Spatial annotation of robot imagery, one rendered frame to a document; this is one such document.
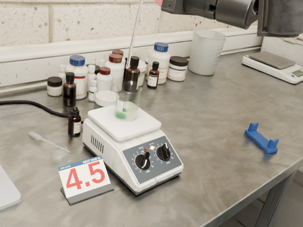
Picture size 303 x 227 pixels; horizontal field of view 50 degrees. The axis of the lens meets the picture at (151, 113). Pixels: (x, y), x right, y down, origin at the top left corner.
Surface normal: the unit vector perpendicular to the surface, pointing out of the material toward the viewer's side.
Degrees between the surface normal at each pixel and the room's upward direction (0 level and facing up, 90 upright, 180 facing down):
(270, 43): 94
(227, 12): 107
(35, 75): 90
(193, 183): 0
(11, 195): 0
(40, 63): 90
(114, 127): 0
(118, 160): 90
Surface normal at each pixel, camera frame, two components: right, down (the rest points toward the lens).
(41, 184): 0.15, -0.87
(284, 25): -0.47, 0.41
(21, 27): 0.66, 0.44
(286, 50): -0.74, 0.28
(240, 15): -0.55, 0.57
